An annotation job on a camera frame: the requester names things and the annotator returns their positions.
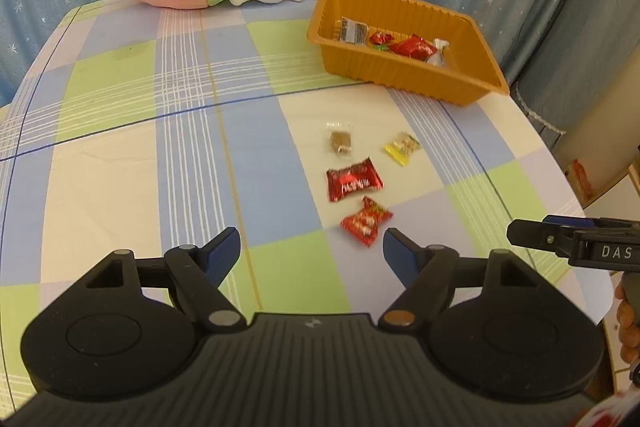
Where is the yellow candy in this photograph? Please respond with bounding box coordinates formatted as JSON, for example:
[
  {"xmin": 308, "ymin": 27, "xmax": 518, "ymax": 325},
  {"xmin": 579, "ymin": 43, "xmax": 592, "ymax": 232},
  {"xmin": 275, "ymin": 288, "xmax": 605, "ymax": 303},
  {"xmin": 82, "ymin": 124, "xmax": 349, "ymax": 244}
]
[{"xmin": 383, "ymin": 132, "xmax": 421, "ymax": 167}]

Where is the orange plastic tray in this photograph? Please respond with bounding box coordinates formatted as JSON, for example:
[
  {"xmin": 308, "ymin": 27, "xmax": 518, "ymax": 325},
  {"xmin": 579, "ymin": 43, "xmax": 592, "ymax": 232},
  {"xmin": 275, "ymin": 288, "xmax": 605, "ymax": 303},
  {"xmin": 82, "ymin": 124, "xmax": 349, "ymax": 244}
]
[{"xmin": 307, "ymin": 0, "xmax": 509, "ymax": 106}]

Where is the large red snack packet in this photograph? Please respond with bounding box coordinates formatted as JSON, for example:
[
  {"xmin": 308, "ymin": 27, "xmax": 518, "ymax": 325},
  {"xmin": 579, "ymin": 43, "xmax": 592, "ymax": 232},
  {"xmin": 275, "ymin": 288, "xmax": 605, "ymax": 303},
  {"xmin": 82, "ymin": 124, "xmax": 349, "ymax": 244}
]
[{"xmin": 391, "ymin": 35, "xmax": 435, "ymax": 62}]

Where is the checkered tablecloth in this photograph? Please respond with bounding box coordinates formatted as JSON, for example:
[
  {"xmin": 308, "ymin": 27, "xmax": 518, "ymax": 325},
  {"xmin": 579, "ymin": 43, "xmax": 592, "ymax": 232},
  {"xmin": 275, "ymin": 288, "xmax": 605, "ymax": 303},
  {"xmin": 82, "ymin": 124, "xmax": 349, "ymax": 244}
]
[{"xmin": 1, "ymin": 0, "xmax": 582, "ymax": 415}]

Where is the person's right hand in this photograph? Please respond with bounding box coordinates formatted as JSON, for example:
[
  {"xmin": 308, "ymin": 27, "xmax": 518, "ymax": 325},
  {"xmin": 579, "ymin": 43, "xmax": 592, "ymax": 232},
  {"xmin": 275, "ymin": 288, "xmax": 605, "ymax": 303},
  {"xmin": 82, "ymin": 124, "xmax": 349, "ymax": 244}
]
[{"xmin": 615, "ymin": 283, "xmax": 640, "ymax": 364}]

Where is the red cartoon candy packet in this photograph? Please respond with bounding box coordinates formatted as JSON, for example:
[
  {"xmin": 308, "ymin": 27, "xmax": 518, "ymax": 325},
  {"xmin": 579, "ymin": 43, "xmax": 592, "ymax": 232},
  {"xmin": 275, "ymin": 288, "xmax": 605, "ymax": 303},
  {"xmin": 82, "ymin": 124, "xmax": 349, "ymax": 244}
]
[{"xmin": 341, "ymin": 196, "xmax": 393, "ymax": 247}]

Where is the clear black-printed snack packet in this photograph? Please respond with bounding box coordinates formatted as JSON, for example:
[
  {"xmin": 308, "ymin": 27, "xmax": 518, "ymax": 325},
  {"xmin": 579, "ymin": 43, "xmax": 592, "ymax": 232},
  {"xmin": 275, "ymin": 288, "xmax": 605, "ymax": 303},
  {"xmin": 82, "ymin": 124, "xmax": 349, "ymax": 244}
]
[{"xmin": 334, "ymin": 17, "xmax": 369, "ymax": 46}]

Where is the grey lace-trimmed curtain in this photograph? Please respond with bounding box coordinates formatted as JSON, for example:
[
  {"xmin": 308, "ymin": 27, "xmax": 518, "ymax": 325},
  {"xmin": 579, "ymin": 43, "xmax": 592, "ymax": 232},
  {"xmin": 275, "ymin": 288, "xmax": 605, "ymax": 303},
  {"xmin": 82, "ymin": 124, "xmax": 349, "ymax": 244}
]
[{"xmin": 512, "ymin": 0, "xmax": 639, "ymax": 150}]

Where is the small red twisted candy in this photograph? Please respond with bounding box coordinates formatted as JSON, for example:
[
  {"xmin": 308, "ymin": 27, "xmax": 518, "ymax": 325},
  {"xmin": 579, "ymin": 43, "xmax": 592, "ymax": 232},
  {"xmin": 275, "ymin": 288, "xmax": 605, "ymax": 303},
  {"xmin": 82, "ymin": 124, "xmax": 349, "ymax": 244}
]
[{"xmin": 369, "ymin": 31, "xmax": 395, "ymax": 46}]

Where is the red foil candy packet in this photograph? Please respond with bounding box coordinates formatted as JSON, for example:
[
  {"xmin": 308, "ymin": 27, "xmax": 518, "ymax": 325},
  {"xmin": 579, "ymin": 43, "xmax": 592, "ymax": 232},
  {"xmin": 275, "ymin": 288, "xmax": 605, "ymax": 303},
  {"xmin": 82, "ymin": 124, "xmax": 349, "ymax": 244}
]
[{"xmin": 326, "ymin": 158, "xmax": 384, "ymax": 202}]

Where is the wooden frame with red item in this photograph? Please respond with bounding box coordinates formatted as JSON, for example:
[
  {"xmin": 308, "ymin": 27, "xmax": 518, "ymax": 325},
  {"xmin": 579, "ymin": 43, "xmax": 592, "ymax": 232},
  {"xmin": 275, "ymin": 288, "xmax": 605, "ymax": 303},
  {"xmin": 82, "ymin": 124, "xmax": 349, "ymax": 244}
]
[{"xmin": 564, "ymin": 156, "xmax": 639, "ymax": 209}]

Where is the clear green candy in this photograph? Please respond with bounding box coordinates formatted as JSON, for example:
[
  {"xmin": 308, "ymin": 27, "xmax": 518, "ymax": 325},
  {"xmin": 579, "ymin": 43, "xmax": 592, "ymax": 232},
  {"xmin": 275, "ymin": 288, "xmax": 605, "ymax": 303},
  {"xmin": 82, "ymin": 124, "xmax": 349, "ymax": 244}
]
[{"xmin": 426, "ymin": 39, "xmax": 449, "ymax": 68}]

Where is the clear brown candy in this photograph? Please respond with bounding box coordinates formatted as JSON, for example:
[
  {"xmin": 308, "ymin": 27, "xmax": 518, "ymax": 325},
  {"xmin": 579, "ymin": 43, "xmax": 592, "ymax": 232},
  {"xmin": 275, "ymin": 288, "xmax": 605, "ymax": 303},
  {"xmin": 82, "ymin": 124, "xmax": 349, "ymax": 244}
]
[{"xmin": 326, "ymin": 121, "xmax": 352, "ymax": 156}]

